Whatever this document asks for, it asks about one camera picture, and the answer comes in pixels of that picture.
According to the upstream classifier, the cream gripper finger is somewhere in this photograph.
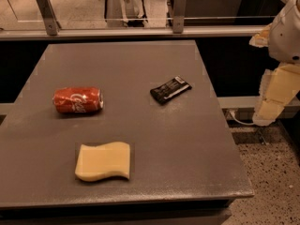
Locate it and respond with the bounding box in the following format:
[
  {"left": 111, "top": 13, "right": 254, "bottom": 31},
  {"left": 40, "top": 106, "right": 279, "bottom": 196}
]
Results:
[
  {"left": 249, "top": 23, "right": 271, "bottom": 48},
  {"left": 252, "top": 63, "right": 300, "bottom": 127}
]

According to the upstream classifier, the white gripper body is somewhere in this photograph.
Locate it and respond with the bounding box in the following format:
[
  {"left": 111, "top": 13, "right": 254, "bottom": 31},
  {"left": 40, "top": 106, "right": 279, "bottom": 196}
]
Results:
[{"left": 268, "top": 0, "right": 300, "bottom": 64}]

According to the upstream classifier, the black rxbar chocolate wrapper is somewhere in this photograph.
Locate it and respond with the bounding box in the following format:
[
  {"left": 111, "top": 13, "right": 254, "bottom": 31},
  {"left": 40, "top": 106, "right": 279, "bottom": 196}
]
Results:
[{"left": 150, "top": 76, "right": 192, "bottom": 105}]

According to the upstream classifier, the yellow wavy sponge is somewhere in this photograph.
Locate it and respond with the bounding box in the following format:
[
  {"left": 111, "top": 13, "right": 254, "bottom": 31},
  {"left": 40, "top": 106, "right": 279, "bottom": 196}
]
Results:
[{"left": 75, "top": 142, "right": 130, "bottom": 182}]

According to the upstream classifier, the glass panel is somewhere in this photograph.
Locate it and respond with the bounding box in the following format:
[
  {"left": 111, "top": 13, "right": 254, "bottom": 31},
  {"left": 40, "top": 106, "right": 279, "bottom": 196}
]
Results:
[{"left": 0, "top": 0, "right": 277, "bottom": 31}]

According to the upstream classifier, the red coca-cola can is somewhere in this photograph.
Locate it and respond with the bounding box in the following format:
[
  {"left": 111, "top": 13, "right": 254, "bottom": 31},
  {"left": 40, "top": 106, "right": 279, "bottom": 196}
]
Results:
[{"left": 52, "top": 87, "right": 104, "bottom": 113}]

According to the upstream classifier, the horizontal metal rail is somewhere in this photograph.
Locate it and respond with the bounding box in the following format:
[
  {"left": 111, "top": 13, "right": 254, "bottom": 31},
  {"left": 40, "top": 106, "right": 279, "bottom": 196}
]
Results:
[{"left": 0, "top": 25, "right": 263, "bottom": 41}]

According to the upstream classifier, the white cable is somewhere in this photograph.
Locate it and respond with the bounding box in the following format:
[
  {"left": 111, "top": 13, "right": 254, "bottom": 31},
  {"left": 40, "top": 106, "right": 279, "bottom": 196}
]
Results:
[{"left": 227, "top": 109, "right": 256, "bottom": 126}]

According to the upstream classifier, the right metal rail bracket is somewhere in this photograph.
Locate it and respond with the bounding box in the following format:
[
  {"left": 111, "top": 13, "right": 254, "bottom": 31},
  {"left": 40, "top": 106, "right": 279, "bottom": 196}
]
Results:
[{"left": 172, "top": 0, "right": 187, "bottom": 34}]

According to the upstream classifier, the metal rail bracket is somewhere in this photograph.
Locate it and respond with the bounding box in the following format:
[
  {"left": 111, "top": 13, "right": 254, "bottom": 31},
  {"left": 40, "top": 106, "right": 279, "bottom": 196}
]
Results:
[
  {"left": 172, "top": 0, "right": 187, "bottom": 34},
  {"left": 36, "top": 0, "right": 60, "bottom": 36}
]

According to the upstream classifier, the left metal rail bracket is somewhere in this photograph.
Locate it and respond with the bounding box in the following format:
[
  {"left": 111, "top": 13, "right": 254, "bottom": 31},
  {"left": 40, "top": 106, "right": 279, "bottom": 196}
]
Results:
[{"left": 36, "top": 0, "right": 60, "bottom": 36}]

